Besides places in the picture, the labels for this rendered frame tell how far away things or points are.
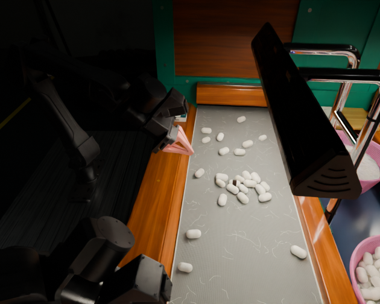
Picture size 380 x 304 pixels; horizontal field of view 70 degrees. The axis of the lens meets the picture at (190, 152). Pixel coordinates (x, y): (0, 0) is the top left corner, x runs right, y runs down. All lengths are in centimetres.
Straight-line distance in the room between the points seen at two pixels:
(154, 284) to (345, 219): 65
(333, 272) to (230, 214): 25
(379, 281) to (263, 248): 23
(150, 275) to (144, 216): 34
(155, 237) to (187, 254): 8
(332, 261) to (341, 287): 5
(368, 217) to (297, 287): 37
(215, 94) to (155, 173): 43
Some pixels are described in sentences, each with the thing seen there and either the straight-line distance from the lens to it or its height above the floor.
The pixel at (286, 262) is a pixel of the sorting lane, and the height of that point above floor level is 74.
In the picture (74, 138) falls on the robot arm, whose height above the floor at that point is 85.
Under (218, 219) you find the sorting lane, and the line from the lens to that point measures 71.
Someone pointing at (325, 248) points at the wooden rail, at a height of 77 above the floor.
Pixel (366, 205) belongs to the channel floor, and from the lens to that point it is 97.
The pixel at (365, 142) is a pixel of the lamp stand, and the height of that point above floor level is 98.
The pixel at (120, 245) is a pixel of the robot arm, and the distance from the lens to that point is 36.
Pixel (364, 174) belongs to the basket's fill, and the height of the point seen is 73.
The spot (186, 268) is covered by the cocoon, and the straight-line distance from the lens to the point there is 62.
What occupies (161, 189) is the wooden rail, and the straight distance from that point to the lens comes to 75.
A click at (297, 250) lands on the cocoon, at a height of 76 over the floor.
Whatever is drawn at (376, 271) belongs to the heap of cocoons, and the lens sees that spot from 74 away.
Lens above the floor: 129
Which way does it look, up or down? 37 degrees down
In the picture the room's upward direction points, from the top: straight up
